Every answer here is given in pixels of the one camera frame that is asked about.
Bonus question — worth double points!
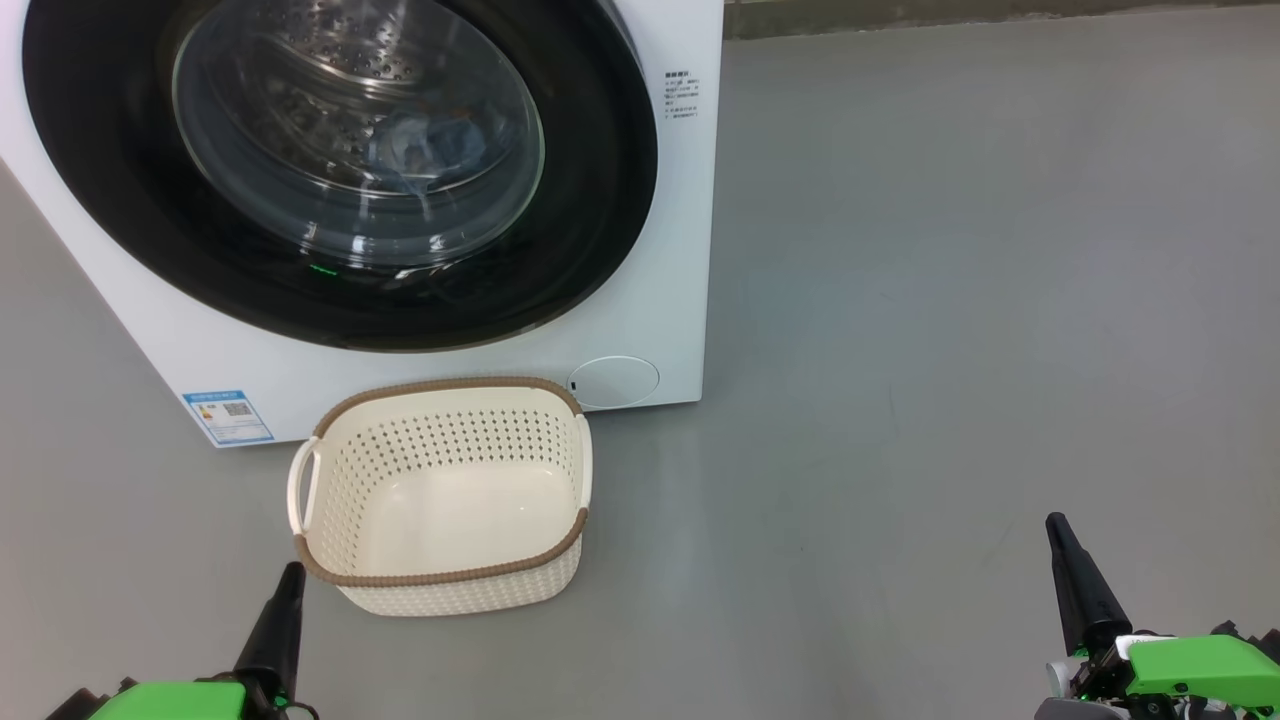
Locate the blue energy label sticker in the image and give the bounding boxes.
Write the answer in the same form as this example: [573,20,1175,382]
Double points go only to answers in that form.
[182,390,275,447]

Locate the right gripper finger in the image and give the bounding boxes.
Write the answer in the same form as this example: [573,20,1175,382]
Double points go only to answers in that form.
[1045,513,1134,658]

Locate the blue cartoon print garment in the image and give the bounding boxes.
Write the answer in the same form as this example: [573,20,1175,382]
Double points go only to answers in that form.
[385,105,486,196]

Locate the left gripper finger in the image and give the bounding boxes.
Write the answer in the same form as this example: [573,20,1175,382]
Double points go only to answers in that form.
[233,562,307,697]

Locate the round white filter cover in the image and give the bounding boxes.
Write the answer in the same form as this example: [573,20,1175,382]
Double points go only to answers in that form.
[568,356,661,409]

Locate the cream perforated laundry basket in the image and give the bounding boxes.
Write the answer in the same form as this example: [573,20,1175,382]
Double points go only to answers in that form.
[287,377,594,618]

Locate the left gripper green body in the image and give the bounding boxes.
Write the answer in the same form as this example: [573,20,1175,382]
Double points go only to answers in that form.
[88,672,317,720]

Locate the stainless steel washing machine drum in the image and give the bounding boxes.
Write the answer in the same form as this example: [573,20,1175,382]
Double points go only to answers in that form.
[175,0,546,266]

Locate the round black glass washer door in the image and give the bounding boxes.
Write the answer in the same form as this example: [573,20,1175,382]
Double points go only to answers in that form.
[22,0,659,353]

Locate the white front-load washing machine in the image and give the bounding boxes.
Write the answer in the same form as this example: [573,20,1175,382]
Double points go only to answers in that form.
[0,0,726,449]

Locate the printed warning text label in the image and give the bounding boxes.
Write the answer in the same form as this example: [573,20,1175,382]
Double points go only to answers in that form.
[663,70,701,121]

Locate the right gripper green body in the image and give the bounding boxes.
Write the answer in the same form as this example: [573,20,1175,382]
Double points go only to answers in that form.
[1045,635,1280,706]

